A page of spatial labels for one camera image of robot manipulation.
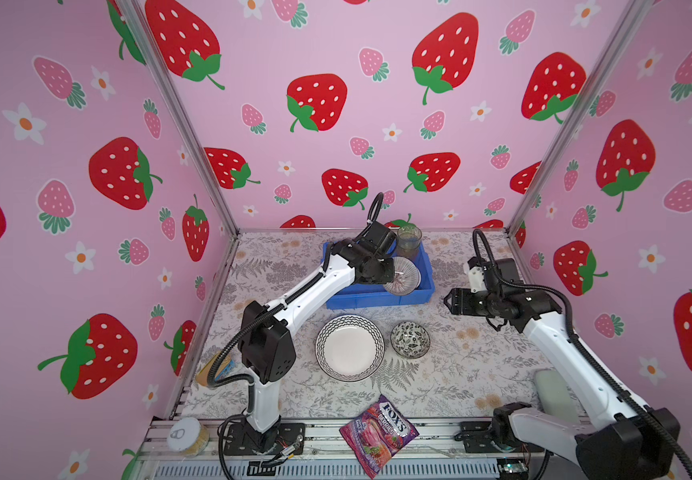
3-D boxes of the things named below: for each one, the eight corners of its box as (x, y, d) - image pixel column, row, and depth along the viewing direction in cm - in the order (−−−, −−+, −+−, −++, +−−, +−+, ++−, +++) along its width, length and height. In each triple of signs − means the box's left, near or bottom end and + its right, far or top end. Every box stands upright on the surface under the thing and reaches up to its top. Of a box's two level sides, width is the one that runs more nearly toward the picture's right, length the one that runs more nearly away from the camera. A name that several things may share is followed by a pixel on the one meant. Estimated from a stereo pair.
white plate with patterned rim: (314, 382, 85) (312, 377, 81) (320, 321, 98) (318, 314, 94) (384, 382, 85) (385, 377, 81) (381, 321, 98) (382, 314, 94)
